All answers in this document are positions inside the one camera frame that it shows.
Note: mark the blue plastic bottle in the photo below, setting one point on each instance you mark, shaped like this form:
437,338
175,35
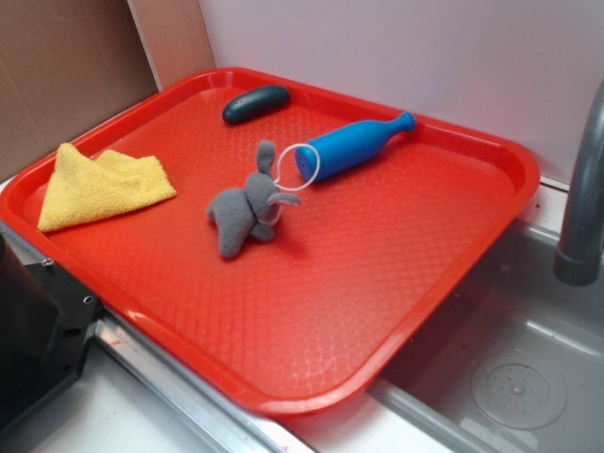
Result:
348,146

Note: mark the grey plush elephant toy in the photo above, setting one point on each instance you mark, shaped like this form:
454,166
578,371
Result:
252,211

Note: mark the red plastic tray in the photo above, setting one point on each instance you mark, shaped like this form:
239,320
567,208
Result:
303,322

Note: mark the dark green oblong toy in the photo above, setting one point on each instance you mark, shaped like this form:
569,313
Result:
255,103

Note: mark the yellow microfibre cloth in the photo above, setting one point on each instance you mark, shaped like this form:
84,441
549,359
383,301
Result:
83,190

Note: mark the grey plastic sink basin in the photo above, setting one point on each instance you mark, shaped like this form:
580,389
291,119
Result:
512,361

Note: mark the grey sink faucet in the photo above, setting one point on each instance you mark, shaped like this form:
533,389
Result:
580,247

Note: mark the brown cardboard panel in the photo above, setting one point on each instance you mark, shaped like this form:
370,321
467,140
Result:
67,66

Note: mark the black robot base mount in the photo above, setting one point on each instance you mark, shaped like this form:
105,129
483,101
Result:
47,321

